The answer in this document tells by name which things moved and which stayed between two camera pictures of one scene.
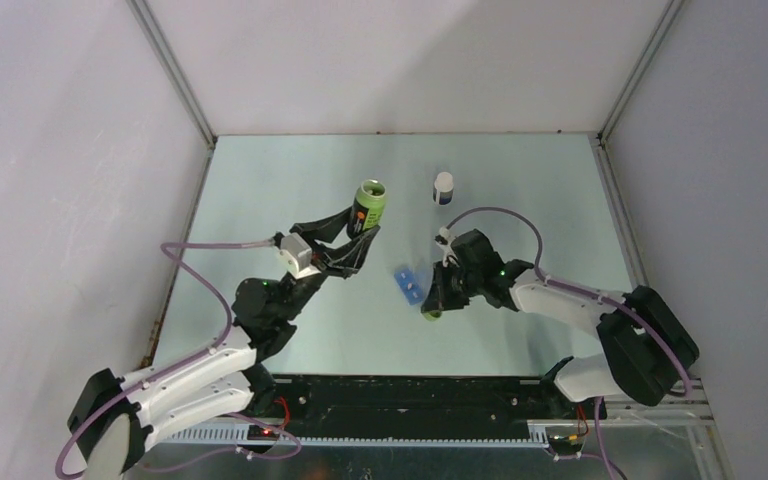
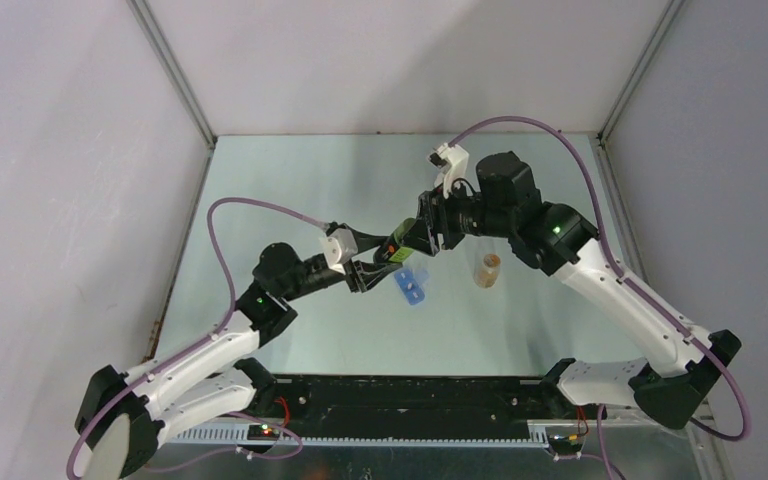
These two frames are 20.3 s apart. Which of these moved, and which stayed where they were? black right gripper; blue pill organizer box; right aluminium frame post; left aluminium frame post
Moved: black right gripper
Stayed: left aluminium frame post; right aluminium frame post; blue pill organizer box
